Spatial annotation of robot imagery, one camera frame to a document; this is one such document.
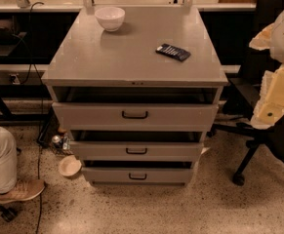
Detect grey metal drawer cabinet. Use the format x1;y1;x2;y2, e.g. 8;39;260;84
41;5;229;187

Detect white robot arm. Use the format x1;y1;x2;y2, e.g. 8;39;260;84
249;10;284;129

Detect grey bottom drawer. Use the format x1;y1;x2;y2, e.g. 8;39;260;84
82;168;193;184

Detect grey middle drawer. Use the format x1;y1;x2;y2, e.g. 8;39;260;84
70;141;203;162

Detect black calculator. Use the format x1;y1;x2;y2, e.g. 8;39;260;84
155;44;191;61

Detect black office chair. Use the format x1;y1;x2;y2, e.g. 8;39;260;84
212;0;284;186

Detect black chair caster base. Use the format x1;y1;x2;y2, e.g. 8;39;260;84
0;205;18;222

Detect beige bowl on floor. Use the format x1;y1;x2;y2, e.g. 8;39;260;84
59;155;82;177

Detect grey drawer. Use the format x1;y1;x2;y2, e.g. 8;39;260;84
53;102;218;132
70;141;203;162
82;168;193;184

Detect black power cable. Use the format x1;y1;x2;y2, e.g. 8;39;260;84
18;1;46;234

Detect tan sneaker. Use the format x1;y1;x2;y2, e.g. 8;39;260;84
0;179;45;204

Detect metal can on floor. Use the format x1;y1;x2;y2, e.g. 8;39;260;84
52;135;62;148

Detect white bowl on cabinet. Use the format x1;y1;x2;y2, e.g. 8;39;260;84
95;7;126;32

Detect person leg beige trousers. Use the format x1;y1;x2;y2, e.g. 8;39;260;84
0;127;17;193

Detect grey top drawer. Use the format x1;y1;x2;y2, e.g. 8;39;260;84
53;102;218;132

